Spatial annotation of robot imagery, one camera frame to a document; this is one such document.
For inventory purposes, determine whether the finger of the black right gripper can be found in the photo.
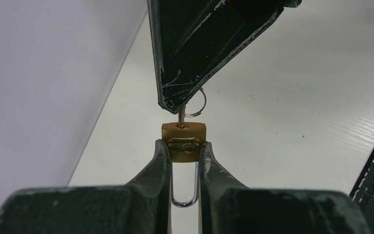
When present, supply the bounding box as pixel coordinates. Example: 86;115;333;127
148;0;300;114

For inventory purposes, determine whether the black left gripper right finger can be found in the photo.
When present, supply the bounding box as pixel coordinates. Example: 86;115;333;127
198;142;371;234

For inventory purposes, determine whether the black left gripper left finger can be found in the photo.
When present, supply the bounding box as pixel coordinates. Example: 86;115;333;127
0;139;172;234

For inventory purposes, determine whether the small silver key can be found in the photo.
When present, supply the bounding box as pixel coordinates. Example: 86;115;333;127
177;88;207;129

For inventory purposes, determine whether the small brass padlock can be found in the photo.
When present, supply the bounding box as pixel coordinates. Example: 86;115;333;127
161;122;206;208

